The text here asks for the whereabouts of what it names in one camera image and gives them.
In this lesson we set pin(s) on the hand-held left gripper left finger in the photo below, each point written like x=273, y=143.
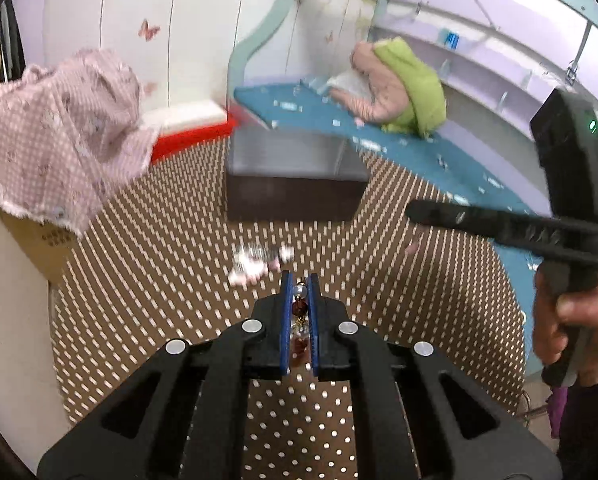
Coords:
x=287, y=320

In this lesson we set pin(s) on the teal patterned mat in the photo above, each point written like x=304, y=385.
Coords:
x=404, y=145

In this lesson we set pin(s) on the pink dotted cloth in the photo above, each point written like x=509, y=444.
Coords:
x=61, y=135

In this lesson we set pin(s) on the red and white box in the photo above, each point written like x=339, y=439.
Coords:
x=191, y=130

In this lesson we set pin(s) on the pink and green clothes pile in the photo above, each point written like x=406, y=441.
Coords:
x=401, y=87

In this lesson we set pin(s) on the brown dotted tablecloth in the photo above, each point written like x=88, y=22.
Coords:
x=179, y=270

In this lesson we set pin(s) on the dark brown jewelry box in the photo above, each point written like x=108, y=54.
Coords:
x=294, y=175

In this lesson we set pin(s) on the cardboard box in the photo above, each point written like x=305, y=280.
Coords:
x=41, y=245

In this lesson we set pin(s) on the pink and white jewelry pieces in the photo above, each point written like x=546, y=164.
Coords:
x=256, y=260

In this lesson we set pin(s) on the person's right hand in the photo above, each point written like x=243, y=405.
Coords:
x=574, y=327

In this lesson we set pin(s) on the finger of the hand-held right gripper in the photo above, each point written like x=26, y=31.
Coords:
x=484, y=222

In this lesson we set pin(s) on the purple shelf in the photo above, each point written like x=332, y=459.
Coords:
x=484, y=60

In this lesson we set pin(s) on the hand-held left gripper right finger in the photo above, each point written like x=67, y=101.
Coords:
x=315, y=325

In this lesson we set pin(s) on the small blue box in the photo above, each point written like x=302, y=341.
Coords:
x=451, y=39

